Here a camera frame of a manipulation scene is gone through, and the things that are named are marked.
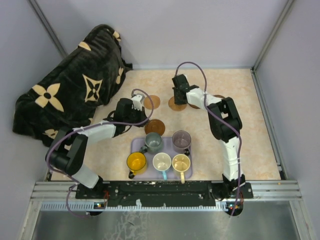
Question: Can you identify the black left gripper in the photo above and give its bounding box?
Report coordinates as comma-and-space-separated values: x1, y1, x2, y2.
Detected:
124, 104, 150, 128

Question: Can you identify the light woven rattan coaster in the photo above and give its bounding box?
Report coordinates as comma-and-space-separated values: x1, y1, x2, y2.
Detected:
143, 95, 161, 110

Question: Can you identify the dark wooden coaster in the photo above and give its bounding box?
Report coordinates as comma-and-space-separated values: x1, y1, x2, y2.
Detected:
144, 119, 166, 136
189, 104, 200, 109
213, 95, 225, 99

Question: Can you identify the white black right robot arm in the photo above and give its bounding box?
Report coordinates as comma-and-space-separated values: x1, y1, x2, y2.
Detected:
172, 74, 246, 198

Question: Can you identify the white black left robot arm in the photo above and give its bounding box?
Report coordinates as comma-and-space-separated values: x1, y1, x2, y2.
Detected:
45, 94, 149, 199

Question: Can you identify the grey ceramic mug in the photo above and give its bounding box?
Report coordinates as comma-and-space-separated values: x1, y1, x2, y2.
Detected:
139, 132, 164, 154

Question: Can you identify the black floral blanket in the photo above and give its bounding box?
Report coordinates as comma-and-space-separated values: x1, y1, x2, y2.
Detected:
12, 24, 133, 147

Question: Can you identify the yellow ceramic mug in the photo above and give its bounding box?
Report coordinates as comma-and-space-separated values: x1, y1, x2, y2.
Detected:
126, 152, 148, 179

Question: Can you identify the purple ceramic mug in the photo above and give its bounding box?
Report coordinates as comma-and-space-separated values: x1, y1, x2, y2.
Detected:
172, 130, 192, 156

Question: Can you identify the lavender plastic tray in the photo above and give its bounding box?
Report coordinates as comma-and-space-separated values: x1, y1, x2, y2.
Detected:
130, 137, 180, 181

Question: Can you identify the cream ceramic mug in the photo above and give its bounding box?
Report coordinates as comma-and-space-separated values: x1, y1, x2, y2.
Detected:
171, 154, 191, 184

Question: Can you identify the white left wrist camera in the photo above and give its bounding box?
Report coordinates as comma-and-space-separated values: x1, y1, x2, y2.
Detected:
131, 94, 145, 111

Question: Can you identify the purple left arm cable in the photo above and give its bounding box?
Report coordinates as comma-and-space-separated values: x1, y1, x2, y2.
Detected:
44, 88, 155, 218

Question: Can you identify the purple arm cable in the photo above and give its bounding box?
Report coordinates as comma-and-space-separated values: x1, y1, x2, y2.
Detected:
174, 61, 244, 217
44, 88, 155, 218

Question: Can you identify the white mug blue handle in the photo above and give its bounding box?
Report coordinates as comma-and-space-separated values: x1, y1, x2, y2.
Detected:
152, 152, 172, 181

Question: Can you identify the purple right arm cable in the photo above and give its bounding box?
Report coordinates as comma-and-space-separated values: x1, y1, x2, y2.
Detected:
174, 61, 244, 217

